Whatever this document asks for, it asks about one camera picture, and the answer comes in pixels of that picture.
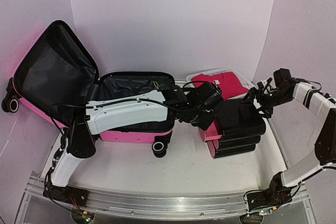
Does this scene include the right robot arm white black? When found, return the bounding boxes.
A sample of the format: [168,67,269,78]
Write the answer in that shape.
[242,68,335,210]

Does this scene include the pink and black drawer organizer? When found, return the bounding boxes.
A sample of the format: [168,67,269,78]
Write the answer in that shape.
[198,98,266,158]

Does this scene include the white perforated plastic basket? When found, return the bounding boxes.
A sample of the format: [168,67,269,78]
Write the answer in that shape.
[186,67,254,93]

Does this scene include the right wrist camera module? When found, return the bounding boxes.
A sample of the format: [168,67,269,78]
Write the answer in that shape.
[257,78,272,94]

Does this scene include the red garment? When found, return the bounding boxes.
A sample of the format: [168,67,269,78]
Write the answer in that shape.
[192,72,249,100]

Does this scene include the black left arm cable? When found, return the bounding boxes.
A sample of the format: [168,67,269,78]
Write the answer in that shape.
[48,82,205,141]

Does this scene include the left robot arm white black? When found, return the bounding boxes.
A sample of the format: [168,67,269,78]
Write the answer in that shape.
[44,81,224,201]

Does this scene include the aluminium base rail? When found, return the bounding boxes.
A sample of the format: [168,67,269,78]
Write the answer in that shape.
[23,171,308,216]

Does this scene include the pink hard-shell kids suitcase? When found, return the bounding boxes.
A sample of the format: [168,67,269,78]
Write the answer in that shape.
[2,20,175,157]

